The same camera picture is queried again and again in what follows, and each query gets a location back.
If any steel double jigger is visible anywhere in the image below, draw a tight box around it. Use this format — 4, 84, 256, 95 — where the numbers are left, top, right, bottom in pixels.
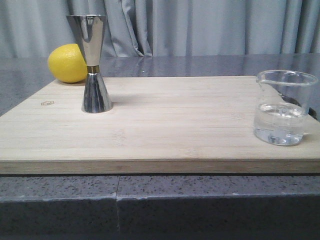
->
66, 14, 113, 113

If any clear glass beaker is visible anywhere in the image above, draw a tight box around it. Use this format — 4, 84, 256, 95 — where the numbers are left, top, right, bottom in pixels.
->
253, 69, 318, 146

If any bamboo cutting board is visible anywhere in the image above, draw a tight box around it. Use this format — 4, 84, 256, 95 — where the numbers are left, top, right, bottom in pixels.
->
0, 76, 320, 175

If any yellow lemon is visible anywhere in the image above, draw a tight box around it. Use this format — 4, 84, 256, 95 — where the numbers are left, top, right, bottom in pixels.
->
47, 43, 87, 84

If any grey curtain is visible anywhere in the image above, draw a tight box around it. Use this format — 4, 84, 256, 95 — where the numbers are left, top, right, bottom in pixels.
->
0, 0, 320, 58

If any black cutting board handle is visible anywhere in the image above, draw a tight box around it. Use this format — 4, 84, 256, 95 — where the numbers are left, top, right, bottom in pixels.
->
281, 94, 317, 120

